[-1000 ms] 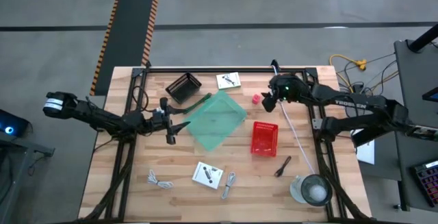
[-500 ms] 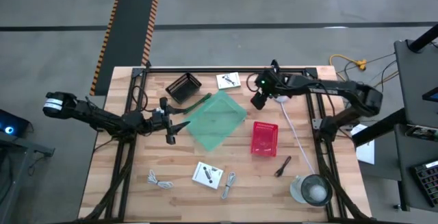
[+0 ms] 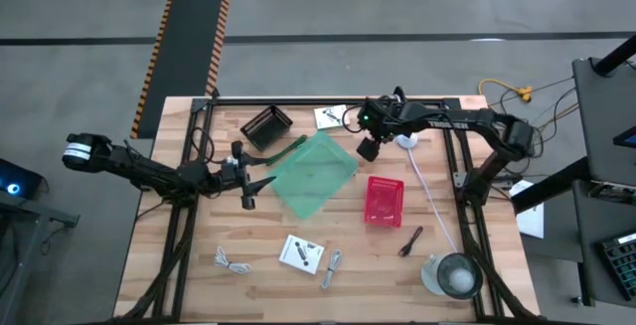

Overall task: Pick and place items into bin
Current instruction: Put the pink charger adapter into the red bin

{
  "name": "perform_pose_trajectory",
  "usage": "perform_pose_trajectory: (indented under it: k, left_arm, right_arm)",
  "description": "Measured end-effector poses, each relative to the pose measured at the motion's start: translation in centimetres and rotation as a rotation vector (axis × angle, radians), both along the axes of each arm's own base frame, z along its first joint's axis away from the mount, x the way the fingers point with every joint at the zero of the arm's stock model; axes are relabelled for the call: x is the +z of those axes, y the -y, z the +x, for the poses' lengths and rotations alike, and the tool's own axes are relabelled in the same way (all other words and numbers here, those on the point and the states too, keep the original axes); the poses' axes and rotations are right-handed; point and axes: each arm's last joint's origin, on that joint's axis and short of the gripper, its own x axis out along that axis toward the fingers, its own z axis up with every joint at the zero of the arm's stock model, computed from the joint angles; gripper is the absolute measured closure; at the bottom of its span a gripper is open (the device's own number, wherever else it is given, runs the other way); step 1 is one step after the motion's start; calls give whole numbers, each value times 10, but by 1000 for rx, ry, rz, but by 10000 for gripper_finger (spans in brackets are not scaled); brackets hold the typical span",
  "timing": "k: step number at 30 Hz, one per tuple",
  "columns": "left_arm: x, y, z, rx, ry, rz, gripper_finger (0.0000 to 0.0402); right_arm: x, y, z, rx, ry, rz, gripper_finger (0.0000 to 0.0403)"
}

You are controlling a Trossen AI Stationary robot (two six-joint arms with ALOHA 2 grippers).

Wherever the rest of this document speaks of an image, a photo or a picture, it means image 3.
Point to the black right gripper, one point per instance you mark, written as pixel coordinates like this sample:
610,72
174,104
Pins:
380,116

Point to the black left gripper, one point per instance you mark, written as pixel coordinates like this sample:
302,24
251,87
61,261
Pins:
231,172

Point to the white card reader box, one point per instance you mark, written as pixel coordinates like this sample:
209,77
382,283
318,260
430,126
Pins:
300,254
330,117

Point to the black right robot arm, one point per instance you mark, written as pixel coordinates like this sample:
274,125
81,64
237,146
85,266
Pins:
447,122

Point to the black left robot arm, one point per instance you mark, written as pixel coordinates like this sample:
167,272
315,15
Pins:
149,171

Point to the translucent green plastic bin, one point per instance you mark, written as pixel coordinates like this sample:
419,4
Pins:
313,176

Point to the black plastic mesh basket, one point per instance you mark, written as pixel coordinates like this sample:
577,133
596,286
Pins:
266,128

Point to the red plastic mesh basket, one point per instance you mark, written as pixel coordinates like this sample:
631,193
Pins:
383,201

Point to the clear plastic container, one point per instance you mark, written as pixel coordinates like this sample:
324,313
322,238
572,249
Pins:
429,275

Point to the black hazard-striped floor mat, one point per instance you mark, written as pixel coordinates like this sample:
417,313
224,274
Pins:
189,42

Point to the dark glass bowl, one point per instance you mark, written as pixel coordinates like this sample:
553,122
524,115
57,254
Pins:
459,277

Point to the white paper sheet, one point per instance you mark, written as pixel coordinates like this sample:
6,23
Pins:
530,218

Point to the dark grey equipment cart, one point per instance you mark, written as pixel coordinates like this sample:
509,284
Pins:
603,106

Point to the black device with blue light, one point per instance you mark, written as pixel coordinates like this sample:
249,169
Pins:
15,181

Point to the grey metal stand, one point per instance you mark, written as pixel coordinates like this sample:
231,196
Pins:
25,245

